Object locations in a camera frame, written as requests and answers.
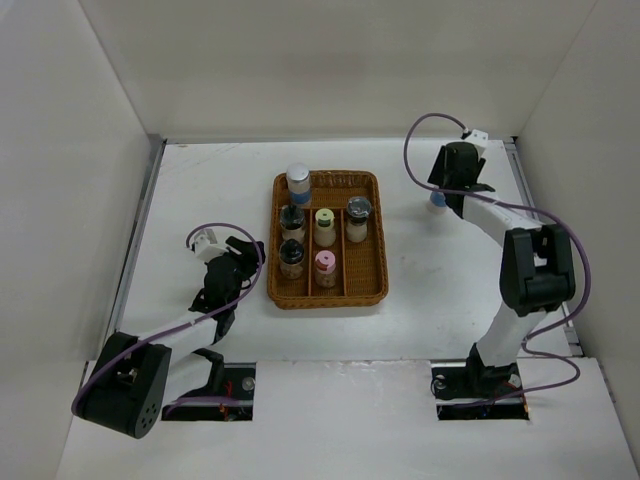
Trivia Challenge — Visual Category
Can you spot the silver-lid blue-label jar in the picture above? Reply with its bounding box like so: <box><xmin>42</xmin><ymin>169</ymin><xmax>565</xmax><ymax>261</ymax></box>
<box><xmin>426</xmin><ymin>192</ymin><xmax>448</xmax><ymax>215</ymax></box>
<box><xmin>286</xmin><ymin>163</ymin><xmax>312</xmax><ymax>207</ymax></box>

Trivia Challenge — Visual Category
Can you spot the black-lid spice jar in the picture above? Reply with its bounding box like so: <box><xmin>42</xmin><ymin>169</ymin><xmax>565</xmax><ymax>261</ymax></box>
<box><xmin>279</xmin><ymin>239</ymin><xmax>305</xmax><ymax>280</ymax></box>

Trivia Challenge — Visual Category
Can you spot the black-cap spice grinder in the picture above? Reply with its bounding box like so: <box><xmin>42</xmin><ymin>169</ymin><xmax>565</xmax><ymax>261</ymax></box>
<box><xmin>279</xmin><ymin>204</ymin><xmax>306</xmax><ymax>243</ymax></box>

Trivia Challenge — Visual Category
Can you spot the yellow-cap spice bottle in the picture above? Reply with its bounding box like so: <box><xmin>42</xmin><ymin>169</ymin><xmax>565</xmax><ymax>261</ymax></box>
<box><xmin>313</xmin><ymin>208</ymin><xmax>336</xmax><ymax>248</ymax></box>

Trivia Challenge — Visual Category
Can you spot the pink-cap spice bottle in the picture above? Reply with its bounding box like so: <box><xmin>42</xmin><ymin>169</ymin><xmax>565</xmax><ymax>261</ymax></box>
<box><xmin>314</xmin><ymin>250</ymin><xmax>337</xmax><ymax>289</ymax></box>

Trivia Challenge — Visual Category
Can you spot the black-cap white powder bottle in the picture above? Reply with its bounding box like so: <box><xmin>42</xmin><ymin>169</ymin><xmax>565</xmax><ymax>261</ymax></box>
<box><xmin>346</xmin><ymin>196</ymin><xmax>372</xmax><ymax>243</ymax></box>

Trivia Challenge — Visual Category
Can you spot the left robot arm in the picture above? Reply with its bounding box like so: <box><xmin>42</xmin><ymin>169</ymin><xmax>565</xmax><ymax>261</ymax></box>
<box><xmin>71</xmin><ymin>230</ymin><xmax>266</xmax><ymax>439</ymax></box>

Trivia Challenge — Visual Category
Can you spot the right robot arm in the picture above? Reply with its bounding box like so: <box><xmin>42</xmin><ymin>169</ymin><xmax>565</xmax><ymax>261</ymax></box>
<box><xmin>428</xmin><ymin>141</ymin><xmax>576</xmax><ymax>400</ymax></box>

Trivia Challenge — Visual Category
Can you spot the brown wicker divided basket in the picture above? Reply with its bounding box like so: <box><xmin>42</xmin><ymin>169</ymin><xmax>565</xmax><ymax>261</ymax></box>
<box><xmin>267</xmin><ymin>170</ymin><xmax>389</xmax><ymax>310</ymax></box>

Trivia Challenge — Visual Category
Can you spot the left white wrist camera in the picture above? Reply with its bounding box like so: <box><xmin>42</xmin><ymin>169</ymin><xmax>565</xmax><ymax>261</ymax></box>
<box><xmin>187</xmin><ymin>228</ymin><xmax>226</xmax><ymax>263</ymax></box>

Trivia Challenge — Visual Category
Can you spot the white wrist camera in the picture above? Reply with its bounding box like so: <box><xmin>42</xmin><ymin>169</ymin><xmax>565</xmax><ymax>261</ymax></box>
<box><xmin>461</xmin><ymin>129</ymin><xmax>489</xmax><ymax>152</ymax></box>
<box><xmin>187</xmin><ymin>228</ymin><xmax>226</xmax><ymax>263</ymax></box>

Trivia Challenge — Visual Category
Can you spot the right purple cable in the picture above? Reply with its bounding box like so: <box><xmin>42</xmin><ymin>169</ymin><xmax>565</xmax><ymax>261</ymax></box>
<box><xmin>403</xmin><ymin>112</ymin><xmax>593</xmax><ymax>401</ymax></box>

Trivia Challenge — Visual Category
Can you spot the purple cable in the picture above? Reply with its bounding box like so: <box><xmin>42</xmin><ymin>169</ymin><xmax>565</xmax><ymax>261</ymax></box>
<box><xmin>403</xmin><ymin>112</ymin><xmax>593</xmax><ymax>401</ymax></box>
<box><xmin>72</xmin><ymin>222</ymin><xmax>266</xmax><ymax>419</ymax></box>

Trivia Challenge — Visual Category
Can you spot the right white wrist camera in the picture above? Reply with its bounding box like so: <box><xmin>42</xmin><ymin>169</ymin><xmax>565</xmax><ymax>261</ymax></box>
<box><xmin>461</xmin><ymin>129</ymin><xmax>489</xmax><ymax>152</ymax></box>

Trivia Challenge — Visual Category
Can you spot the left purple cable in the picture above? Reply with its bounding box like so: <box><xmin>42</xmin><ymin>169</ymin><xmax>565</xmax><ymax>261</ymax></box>
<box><xmin>72</xmin><ymin>222</ymin><xmax>266</xmax><ymax>419</ymax></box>

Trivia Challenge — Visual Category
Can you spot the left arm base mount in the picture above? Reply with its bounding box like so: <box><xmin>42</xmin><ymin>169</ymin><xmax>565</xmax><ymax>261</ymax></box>
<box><xmin>161</xmin><ymin>349</ymin><xmax>257</xmax><ymax>422</ymax></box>

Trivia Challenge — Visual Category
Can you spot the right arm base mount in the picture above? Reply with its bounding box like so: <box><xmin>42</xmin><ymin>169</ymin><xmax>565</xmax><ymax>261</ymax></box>
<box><xmin>430</xmin><ymin>346</ymin><xmax>529</xmax><ymax>421</ymax></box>

